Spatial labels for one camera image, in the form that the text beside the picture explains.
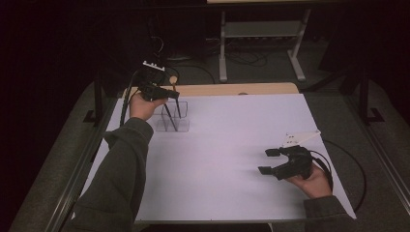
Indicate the aluminium frame rail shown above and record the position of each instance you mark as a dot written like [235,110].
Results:
[377,145]
[77,180]

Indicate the person's left hand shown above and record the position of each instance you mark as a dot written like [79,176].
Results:
[143,108]

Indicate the white table mat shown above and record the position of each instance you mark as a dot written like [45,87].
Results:
[225,161]

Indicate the black metal stand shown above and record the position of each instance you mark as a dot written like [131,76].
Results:
[364,96]
[98,103]

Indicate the wooden table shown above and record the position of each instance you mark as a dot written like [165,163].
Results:
[219,89]

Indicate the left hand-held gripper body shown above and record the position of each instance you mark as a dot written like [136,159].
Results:
[151,80]

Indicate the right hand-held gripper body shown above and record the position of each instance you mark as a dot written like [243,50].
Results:
[298,163]

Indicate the clear plastic organizer box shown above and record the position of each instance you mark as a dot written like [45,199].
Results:
[183,124]

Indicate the thin makeup brush gold ferrule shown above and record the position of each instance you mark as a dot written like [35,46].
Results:
[170,117]

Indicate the white metal table frame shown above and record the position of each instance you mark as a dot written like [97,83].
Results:
[257,29]

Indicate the person's right hand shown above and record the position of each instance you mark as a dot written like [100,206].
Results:
[314,187]

